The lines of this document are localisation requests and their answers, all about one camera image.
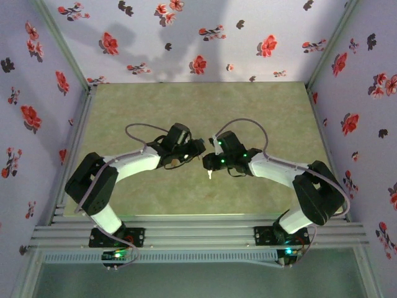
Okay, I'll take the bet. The right circuit board green light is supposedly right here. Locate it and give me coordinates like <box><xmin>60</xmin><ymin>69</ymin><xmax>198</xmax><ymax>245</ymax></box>
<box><xmin>282</xmin><ymin>247</ymin><xmax>304</xmax><ymax>258</ymax></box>

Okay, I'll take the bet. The circuit board green light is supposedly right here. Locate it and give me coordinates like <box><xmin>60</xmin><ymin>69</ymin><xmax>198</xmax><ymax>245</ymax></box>
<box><xmin>101</xmin><ymin>250</ymin><xmax>131</xmax><ymax>262</ymax></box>
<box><xmin>282</xmin><ymin>247</ymin><xmax>304</xmax><ymax>258</ymax></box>

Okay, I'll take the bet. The left circuit board green light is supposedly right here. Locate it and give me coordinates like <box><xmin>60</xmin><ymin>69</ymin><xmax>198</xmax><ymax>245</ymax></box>
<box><xmin>101</xmin><ymin>250</ymin><xmax>131</xmax><ymax>262</ymax></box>

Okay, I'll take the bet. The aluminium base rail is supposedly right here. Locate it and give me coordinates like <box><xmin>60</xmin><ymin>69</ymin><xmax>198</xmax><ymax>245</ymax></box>
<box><xmin>29</xmin><ymin>213</ymin><xmax>370</xmax><ymax>249</ymax></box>

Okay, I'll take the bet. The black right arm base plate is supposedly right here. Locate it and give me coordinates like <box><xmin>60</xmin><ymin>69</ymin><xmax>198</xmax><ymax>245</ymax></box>
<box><xmin>253</xmin><ymin>225</ymin><xmax>311</xmax><ymax>246</ymax></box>

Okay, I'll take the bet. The aluminium side rail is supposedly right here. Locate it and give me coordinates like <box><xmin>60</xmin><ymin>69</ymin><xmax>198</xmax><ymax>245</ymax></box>
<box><xmin>305</xmin><ymin>85</ymin><xmax>352</xmax><ymax>222</ymax></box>
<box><xmin>49</xmin><ymin>86</ymin><xmax>97</xmax><ymax>224</ymax></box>

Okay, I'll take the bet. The grey slotted cable duct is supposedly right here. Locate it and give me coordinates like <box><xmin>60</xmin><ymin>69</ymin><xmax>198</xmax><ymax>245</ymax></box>
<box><xmin>40</xmin><ymin>250</ymin><xmax>279</xmax><ymax>265</ymax></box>

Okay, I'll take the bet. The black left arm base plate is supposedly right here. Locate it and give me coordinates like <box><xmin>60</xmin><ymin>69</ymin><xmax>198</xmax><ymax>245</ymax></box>
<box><xmin>89</xmin><ymin>227</ymin><xmax>146</xmax><ymax>248</ymax></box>

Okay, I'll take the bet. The aluminium frame post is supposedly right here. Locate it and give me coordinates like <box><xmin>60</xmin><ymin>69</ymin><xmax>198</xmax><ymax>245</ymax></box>
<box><xmin>305</xmin><ymin>0</ymin><xmax>362</xmax><ymax>93</ymax></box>
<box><xmin>32</xmin><ymin>0</ymin><xmax>96</xmax><ymax>94</ymax></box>

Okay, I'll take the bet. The aluminium frame leg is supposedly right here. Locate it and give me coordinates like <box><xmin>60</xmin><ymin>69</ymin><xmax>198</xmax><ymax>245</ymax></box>
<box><xmin>353</xmin><ymin>245</ymin><xmax>384</xmax><ymax>298</ymax></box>
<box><xmin>11</xmin><ymin>248</ymin><xmax>43</xmax><ymax>298</ymax></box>

